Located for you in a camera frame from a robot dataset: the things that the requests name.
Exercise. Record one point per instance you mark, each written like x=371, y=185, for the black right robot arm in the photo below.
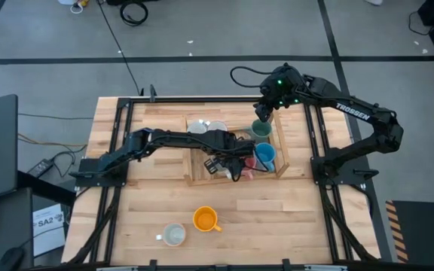
x=356, y=111

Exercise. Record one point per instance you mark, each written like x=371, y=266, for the blue lattice patterned mug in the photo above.
x=196, y=128

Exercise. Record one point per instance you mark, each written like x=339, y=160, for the yellow patterned white mug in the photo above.
x=174, y=234

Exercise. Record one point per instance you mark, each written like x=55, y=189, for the white SA2 paper sign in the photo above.
x=47, y=233

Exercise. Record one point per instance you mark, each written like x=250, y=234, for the wooden mug rack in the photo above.
x=196, y=169

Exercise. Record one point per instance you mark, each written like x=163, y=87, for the plain blue mug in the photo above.
x=265, y=153

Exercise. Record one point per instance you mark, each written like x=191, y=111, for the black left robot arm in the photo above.
x=187, y=139

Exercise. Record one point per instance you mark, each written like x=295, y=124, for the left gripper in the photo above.
x=239, y=156

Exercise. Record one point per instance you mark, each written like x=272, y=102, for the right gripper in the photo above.
x=271, y=94

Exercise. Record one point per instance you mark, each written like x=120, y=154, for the black hazard striped mat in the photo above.
x=420, y=233

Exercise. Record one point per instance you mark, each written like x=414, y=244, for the plain yellow mug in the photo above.
x=204, y=219

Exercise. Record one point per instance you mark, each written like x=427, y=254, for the black computer mouse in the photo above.
x=10, y=259

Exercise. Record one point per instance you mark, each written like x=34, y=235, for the black power adapter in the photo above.
x=40, y=168

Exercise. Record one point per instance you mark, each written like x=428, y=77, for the plain pink mug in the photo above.
x=250, y=163

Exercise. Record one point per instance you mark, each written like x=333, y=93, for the plain green mug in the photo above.
x=261, y=130

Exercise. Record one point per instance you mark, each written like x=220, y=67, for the black aluminium table frame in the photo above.
x=202, y=100

